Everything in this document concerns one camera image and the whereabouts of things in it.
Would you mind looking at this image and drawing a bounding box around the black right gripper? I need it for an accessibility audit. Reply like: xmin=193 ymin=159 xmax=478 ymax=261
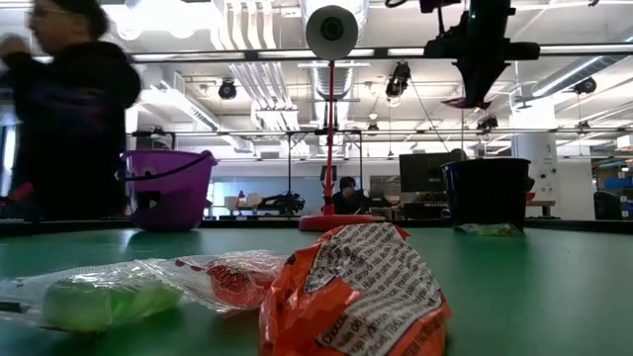
xmin=423 ymin=0 xmax=541 ymax=106

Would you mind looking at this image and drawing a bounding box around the orange white printed candy wrapper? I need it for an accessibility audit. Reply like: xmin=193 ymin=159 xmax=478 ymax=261
xmin=258 ymin=222 xmax=453 ymax=356

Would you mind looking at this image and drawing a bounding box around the clear candy wrapper red print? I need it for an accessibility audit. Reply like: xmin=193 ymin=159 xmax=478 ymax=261
xmin=145 ymin=249 xmax=289 ymax=313

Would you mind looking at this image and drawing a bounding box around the black monitor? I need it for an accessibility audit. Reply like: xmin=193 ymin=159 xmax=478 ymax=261
xmin=399 ymin=149 xmax=467 ymax=194

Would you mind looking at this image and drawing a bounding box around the black plastic bucket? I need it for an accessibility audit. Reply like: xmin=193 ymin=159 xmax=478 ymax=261
xmin=441 ymin=157 xmax=536 ymax=229

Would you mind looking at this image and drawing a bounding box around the red desk lamp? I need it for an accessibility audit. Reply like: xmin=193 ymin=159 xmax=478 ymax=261
xmin=298 ymin=4 xmax=377 ymax=233

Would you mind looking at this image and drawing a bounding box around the person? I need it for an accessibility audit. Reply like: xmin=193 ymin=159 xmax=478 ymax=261
xmin=0 ymin=0 xmax=143 ymax=223
xmin=331 ymin=176 xmax=373 ymax=217

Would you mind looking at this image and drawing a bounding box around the black office chair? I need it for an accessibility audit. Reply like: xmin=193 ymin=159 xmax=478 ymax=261
xmin=591 ymin=191 xmax=625 ymax=222

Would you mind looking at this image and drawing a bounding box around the green table mat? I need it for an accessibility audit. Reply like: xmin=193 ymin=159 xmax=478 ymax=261
xmin=0 ymin=224 xmax=633 ymax=356

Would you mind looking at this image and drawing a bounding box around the purple plastic bucket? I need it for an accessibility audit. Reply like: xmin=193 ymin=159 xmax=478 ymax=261
xmin=120 ymin=149 xmax=219 ymax=233

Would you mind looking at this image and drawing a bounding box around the black ceiling camera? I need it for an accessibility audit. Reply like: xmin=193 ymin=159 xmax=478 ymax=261
xmin=477 ymin=113 xmax=499 ymax=134
xmin=573 ymin=76 xmax=598 ymax=95
xmin=385 ymin=60 xmax=412 ymax=99
xmin=218 ymin=78 xmax=238 ymax=102

